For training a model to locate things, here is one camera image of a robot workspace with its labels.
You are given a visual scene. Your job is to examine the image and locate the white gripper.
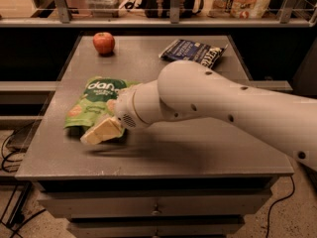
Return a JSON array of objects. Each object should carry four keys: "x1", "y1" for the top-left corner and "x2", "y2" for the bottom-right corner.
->
[{"x1": 80, "y1": 84, "x2": 149, "y2": 145}]

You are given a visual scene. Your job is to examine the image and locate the green rice chip bag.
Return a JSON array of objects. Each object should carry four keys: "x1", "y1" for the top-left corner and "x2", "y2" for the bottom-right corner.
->
[{"x1": 64, "y1": 76, "x2": 137, "y2": 131}]

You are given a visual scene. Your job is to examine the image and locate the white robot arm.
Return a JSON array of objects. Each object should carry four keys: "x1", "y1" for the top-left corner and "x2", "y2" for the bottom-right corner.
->
[{"x1": 80, "y1": 60, "x2": 317, "y2": 170}]

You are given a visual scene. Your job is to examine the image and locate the blue kettle chip bag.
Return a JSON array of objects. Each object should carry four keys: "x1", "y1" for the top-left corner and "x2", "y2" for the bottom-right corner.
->
[{"x1": 158, "y1": 39, "x2": 226, "y2": 68}]

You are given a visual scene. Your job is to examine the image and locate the printed snack bag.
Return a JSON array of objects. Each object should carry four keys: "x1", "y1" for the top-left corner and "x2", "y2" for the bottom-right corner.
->
[{"x1": 208, "y1": 0, "x2": 270, "y2": 19}]

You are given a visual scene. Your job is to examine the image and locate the red apple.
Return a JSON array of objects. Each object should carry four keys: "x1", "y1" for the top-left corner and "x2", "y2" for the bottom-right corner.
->
[{"x1": 93, "y1": 32, "x2": 115, "y2": 55}]

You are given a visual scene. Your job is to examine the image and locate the grey drawer cabinet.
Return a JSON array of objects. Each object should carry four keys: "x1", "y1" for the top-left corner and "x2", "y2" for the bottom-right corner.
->
[{"x1": 16, "y1": 36, "x2": 293, "y2": 238}]

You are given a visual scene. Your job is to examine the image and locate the round drawer knob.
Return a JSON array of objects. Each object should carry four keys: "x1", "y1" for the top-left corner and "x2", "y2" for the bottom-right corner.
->
[{"x1": 152, "y1": 208, "x2": 161, "y2": 216}]

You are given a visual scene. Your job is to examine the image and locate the black backpack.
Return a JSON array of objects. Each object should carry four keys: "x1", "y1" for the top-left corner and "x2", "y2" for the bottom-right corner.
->
[{"x1": 124, "y1": 0, "x2": 204, "y2": 18}]

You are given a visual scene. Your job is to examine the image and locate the black floor cables left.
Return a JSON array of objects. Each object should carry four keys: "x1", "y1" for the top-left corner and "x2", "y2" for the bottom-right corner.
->
[{"x1": 0, "y1": 121, "x2": 48, "y2": 238}]

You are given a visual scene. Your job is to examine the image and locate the grey metal shelf rail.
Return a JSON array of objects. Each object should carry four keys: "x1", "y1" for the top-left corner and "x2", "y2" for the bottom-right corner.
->
[{"x1": 0, "y1": 0, "x2": 317, "y2": 29}]

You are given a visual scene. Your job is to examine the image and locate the black floor cable right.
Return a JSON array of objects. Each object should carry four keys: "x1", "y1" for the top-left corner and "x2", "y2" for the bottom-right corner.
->
[{"x1": 264, "y1": 176, "x2": 296, "y2": 238}]

